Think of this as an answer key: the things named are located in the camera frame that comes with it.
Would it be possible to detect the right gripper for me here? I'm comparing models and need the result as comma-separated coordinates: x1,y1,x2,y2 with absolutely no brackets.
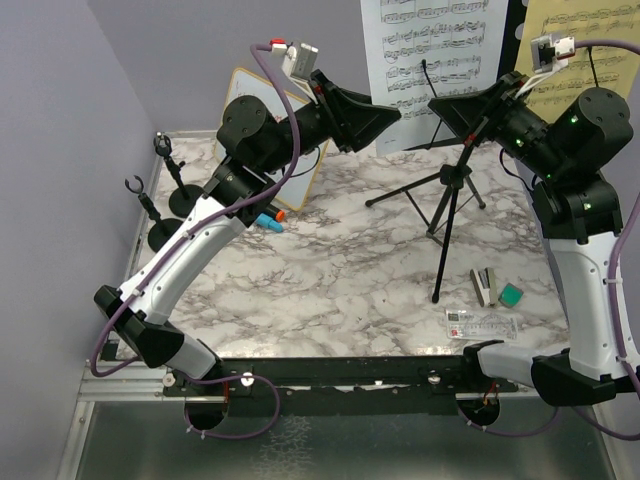
428,70,568,179

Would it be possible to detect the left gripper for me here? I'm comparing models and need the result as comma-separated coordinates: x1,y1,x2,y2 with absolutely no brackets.
259,69,401,175

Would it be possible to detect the white sheet music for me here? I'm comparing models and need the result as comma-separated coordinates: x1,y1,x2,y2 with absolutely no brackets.
360,0,508,155

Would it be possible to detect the black tripod music stand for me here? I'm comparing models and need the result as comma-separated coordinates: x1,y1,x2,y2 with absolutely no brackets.
364,0,531,304

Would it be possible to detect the black microphone orange tip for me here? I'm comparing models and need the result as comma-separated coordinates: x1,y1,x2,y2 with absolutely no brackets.
265,205,286,222

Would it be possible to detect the blue-headed microphone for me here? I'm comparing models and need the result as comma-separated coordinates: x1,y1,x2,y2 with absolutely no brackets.
255,213,283,233

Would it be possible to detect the black microphone stand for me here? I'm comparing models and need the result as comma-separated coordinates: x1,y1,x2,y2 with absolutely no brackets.
124,175,182,253
153,132,203,218

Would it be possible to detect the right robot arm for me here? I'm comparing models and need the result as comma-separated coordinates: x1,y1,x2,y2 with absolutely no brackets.
429,72,639,407

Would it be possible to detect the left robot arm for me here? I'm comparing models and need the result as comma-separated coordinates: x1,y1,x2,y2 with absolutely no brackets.
94,70,401,395

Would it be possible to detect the yellow-framed whiteboard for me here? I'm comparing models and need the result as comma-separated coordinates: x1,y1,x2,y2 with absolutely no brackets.
224,67,329,211

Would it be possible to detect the yellow sheet music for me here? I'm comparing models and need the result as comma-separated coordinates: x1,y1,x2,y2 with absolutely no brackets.
514,0,640,111

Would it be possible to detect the grey stapler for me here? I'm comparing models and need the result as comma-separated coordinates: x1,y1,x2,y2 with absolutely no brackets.
470,267,498,307

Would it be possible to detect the green eraser block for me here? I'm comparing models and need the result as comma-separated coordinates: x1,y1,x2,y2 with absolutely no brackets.
499,283,524,308

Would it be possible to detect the clear ruler set packet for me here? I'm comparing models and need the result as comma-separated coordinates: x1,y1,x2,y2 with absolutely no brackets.
445,309,518,341

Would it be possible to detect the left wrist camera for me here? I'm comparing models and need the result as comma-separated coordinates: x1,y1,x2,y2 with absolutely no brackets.
269,38,319,98

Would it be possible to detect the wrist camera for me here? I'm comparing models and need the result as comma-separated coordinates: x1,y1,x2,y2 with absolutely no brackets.
516,33,576,98
269,38,319,98

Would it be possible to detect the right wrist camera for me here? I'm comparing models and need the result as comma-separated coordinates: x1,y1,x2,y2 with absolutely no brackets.
516,33,576,98

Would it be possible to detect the black mounting rail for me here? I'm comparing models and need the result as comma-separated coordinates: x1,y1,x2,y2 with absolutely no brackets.
163,353,517,417

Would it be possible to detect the aluminium frame rail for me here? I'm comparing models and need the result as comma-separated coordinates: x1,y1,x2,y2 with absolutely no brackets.
78,377,164,402

